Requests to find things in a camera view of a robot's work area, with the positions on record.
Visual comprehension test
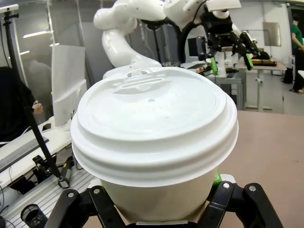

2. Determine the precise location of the grey wall panel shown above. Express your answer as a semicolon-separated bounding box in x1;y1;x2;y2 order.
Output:
262;22;282;48

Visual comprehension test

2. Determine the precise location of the white upright board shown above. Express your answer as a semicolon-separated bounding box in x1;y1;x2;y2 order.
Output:
50;44;88;127

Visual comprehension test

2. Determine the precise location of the white plastic cup lid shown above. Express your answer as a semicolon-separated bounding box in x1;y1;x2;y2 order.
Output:
69;66;239;186

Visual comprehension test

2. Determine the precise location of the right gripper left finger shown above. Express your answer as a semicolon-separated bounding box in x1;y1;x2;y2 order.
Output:
48;184;127;228

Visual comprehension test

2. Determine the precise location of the wooden top desk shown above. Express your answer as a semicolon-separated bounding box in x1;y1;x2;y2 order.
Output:
234;58;287;113

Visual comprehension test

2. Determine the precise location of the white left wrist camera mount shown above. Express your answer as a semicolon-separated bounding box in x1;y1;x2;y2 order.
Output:
206;0;241;19

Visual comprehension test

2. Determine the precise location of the black and yellow clamp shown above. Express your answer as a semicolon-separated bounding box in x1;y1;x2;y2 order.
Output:
57;155;75;190

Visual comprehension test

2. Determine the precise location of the bystander's hand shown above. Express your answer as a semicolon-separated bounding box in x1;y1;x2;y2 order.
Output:
31;100;44;116

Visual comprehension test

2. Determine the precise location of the bystander in black clothing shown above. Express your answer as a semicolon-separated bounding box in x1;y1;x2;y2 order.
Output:
0;66;44;144

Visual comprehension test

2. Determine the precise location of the black mesh pen holder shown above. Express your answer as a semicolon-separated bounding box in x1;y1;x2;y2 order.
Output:
20;203;48;228

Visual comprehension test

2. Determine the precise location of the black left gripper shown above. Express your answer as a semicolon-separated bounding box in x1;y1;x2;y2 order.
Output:
203;11;259;76

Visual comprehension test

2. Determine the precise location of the black camera tripod pole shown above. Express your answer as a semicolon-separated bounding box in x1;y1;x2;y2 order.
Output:
0;4;71;190

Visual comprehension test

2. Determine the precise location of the black left wrist box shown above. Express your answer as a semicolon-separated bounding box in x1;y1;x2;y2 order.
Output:
195;36;207;60

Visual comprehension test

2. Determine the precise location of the bystander in green shirt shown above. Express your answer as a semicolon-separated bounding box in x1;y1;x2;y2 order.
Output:
290;13;304;95

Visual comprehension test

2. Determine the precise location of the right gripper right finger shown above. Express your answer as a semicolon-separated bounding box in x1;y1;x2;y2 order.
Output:
203;172;285;228

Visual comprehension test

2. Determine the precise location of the long white desk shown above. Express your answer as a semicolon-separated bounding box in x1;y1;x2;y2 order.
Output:
0;118;75;186

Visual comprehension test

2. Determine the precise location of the white paper cup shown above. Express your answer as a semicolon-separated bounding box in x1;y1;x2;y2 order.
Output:
99;166;222;224

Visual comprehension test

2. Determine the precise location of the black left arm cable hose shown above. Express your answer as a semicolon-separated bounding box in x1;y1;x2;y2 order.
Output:
142;18;208;64

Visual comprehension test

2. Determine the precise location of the aluminium frame table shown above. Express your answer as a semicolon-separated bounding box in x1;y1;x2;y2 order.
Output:
205;70;243;106

